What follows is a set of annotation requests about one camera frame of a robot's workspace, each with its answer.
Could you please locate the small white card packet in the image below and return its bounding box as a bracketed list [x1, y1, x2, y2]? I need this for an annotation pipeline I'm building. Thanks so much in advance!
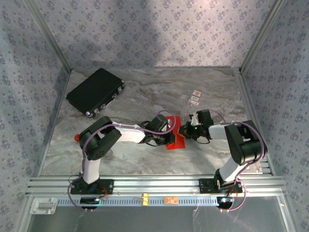
[187, 89, 202, 106]

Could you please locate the red cloth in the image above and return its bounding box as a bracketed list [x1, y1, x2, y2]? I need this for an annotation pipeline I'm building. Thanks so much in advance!
[165, 115, 188, 151]

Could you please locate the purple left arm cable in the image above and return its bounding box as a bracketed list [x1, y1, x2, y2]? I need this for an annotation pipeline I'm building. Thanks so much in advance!
[67, 110, 176, 213]

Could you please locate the grey metal bracket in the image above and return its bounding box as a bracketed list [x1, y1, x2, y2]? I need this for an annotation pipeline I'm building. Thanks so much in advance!
[29, 197, 58, 215]

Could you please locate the aluminium frame post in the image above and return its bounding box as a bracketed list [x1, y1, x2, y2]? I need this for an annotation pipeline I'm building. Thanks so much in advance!
[239, 0, 287, 73]

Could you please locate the aluminium side rail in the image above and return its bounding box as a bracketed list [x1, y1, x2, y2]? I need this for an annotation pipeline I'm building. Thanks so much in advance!
[239, 69, 275, 174]
[36, 69, 73, 178]

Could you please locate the grey slotted cable duct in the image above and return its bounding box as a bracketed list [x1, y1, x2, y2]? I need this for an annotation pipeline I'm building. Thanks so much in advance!
[56, 196, 219, 206]

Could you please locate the black hard case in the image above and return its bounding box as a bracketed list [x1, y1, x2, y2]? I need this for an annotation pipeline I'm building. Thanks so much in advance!
[66, 68, 126, 118]

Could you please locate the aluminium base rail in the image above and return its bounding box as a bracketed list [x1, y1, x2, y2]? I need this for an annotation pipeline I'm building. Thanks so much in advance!
[26, 175, 288, 197]

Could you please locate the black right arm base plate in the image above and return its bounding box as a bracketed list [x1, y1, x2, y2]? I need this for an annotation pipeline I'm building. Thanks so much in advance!
[199, 178, 243, 194]

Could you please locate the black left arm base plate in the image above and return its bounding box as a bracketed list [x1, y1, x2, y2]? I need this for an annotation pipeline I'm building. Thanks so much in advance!
[70, 179, 114, 195]

